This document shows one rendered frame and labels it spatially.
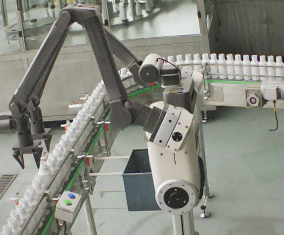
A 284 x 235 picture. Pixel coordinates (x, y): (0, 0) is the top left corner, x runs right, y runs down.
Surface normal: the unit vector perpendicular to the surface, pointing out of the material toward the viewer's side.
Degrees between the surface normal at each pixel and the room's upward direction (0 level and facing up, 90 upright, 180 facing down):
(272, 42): 90
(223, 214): 0
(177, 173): 101
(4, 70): 90
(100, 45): 89
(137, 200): 90
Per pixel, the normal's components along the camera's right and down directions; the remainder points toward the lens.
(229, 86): -0.45, 0.37
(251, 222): -0.13, -0.93
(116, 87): -0.14, 0.22
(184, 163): -0.14, 0.53
